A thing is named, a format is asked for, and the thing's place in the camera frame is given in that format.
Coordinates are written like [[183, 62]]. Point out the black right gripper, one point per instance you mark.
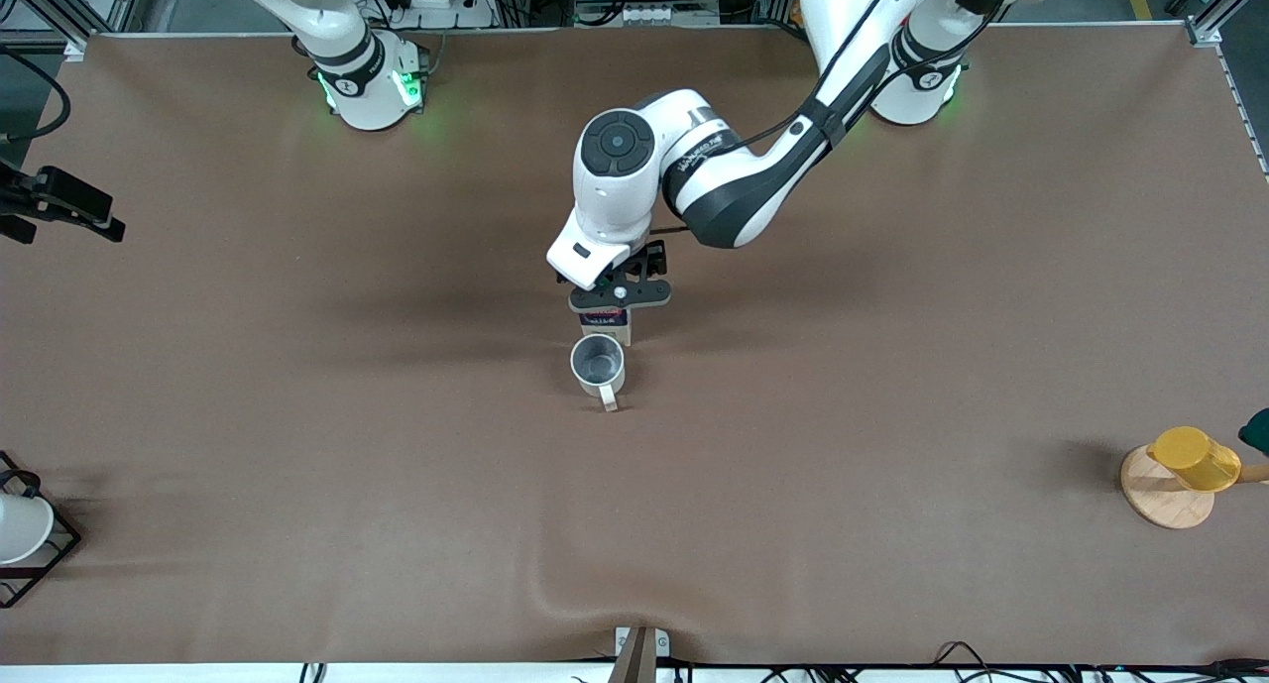
[[52, 196]]

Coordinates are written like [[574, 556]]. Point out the beige ceramic mug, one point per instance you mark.
[[598, 366]]

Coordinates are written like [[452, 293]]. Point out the white bowl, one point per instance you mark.
[[20, 529]]

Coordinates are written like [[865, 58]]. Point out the dark green cup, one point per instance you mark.
[[1257, 433]]

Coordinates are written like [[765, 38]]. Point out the white perforated edge rail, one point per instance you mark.
[[1239, 98]]

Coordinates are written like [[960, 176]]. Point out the blue white milk carton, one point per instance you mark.
[[605, 322]]

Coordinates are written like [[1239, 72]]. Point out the white power strip with plugs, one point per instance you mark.
[[446, 7]]

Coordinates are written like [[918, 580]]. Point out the metal table edge bracket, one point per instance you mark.
[[639, 658]]

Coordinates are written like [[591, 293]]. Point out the yellow plastic cup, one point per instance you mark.
[[1195, 460]]

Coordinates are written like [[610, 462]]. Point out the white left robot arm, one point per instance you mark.
[[615, 197]]

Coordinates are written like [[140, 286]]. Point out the wooden cup stand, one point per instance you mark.
[[1160, 503]]

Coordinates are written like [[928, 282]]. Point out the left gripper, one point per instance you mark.
[[652, 260]]

